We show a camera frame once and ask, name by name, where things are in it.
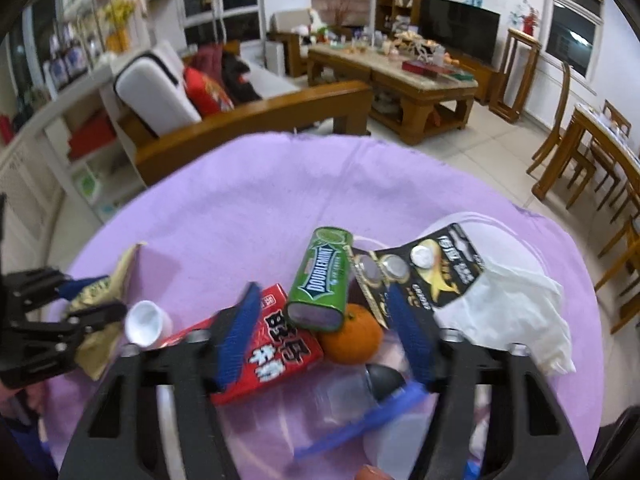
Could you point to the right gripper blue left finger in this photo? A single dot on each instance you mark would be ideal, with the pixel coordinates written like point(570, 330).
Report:
point(232, 346)

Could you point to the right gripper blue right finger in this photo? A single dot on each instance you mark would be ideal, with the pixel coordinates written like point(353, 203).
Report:
point(414, 339)

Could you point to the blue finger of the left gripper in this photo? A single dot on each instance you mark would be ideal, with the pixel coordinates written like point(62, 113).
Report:
point(70, 289)

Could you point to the red milk carton box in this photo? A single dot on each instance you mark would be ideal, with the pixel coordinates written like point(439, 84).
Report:
point(277, 352)

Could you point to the yellow snack wrapper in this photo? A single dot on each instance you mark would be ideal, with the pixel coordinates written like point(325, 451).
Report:
point(98, 347)

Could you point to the orange tangerine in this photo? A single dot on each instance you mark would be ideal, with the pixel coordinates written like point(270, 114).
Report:
point(356, 342)

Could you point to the green Doublemint gum tin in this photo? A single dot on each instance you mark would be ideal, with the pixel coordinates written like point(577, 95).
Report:
point(318, 297)

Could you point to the blue snack packet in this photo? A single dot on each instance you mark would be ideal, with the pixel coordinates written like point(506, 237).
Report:
point(396, 404)

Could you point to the small white plastic cup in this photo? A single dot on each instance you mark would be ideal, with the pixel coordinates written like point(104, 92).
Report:
point(147, 325)

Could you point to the white tissue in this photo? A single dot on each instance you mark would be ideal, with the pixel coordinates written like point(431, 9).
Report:
point(508, 305)

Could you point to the black button battery card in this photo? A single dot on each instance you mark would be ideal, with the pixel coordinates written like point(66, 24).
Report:
point(431, 271)

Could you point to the clear bottle with black cap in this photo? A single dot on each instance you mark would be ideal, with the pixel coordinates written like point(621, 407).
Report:
point(344, 394)

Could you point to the purple tablecloth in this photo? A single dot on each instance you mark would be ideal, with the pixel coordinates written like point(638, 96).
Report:
point(245, 212)

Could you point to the white shelf cabinet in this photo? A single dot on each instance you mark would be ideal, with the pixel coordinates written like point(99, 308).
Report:
point(37, 175)

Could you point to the wooden sofa with cushions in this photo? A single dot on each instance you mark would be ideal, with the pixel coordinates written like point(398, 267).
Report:
point(168, 133)

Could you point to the red sofa cushion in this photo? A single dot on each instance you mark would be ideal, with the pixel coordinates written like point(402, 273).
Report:
point(205, 94)

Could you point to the wooden dining chair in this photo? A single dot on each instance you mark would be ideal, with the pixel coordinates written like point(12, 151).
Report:
point(554, 138)

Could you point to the tall wooden plant stand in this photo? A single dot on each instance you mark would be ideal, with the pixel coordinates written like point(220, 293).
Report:
point(515, 75)

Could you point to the wooden coffee table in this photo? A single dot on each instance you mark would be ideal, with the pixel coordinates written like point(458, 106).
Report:
point(427, 106)

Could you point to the wooden tv cabinet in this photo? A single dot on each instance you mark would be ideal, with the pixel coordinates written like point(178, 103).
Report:
point(485, 74)

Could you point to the black flat television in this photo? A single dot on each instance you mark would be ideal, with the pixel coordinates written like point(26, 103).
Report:
point(460, 26)

